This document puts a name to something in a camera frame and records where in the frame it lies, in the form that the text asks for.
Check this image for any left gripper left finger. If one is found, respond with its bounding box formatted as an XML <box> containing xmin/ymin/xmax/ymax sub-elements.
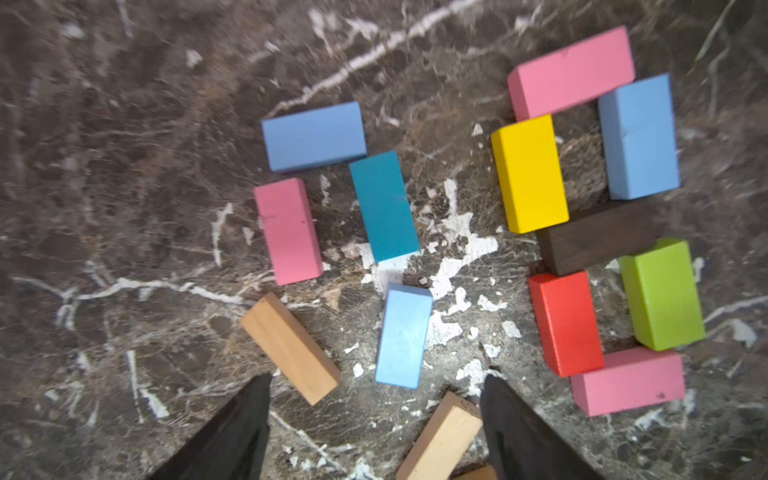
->
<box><xmin>149</xmin><ymin>373</ymin><xmax>272</xmax><ymax>479</ymax></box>

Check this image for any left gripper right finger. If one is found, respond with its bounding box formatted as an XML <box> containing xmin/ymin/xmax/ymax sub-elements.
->
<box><xmin>480</xmin><ymin>375</ymin><xmax>602</xmax><ymax>479</ymax></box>

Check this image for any wooden block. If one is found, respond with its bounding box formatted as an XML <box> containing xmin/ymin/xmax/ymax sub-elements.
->
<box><xmin>240</xmin><ymin>292</ymin><xmax>341</xmax><ymax>405</ymax></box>
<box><xmin>453</xmin><ymin>464</ymin><xmax>497</xmax><ymax>480</ymax></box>

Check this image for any wooden block diagonal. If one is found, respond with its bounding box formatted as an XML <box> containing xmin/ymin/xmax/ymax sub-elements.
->
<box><xmin>396</xmin><ymin>391</ymin><xmax>483</xmax><ymax>480</ymax></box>

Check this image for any pink block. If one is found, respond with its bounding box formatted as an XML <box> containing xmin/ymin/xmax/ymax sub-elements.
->
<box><xmin>507</xmin><ymin>25</ymin><xmax>636</xmax><ymax>122</ymax></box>
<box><xmin>570</xmin><ymin>347</ymin><xmax>686</xmax><ymax>416</ymax></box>
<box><xmin>253</xmin><ymin>178</ymin><xmax>324</xmax><ymax>285</ymax></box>

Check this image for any red block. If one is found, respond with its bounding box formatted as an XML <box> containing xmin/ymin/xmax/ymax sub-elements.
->
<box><xmin>528</xmin><ymin>270</ymin><xmax>605</xmax><ymax>377</ymax></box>

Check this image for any light blue block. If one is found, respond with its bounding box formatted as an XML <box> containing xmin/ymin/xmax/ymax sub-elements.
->
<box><xmin>262</xmin><ymin>101</ymin><xmax>367</xmax><ymax>173</ymax></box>
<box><xmin>598</xmin><ymin>73</ymin><xmax>681</xmax><ymax>200</ymax></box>
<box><xmin>375</xmin><ymin>283</ymin><xmax>433</xmax><ymax>389</ymax></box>

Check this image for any green block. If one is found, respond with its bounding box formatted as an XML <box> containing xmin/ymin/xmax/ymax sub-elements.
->
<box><xmin>619</xmin><ymin>237</ymin><xmax>706</xmax><ymax>351</ymax></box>

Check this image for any dark brown block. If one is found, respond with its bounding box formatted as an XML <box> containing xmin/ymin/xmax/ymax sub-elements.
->
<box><xmin>536</xmin><ymin>200</ymin><xmax>656</xmax><ymax>276</ymax></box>

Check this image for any yellow block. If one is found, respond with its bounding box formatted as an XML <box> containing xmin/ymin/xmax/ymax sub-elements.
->
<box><xmin>491</xmin><ymin>114</ymin><xmax>569</xmax><ymax>234</ymax></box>

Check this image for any teal block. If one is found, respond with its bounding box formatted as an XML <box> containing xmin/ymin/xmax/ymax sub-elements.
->
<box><xmin>349</xmin><ymin>150</ymin><xmax>419</xmax><ymax>262</ymax></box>

